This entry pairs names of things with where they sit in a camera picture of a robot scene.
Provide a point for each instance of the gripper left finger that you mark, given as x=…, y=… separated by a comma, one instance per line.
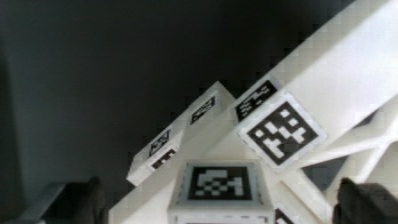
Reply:
x=70, y=204

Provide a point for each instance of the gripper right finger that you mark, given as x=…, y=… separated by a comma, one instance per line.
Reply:
x=367, y=204

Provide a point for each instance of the white tagged cube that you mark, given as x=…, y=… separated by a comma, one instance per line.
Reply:
x=221, y=194

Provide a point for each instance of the white chair back frame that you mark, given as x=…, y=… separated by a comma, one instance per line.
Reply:
x=315, y=115

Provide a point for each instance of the white chair leg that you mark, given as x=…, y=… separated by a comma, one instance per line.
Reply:
x=201, y=112

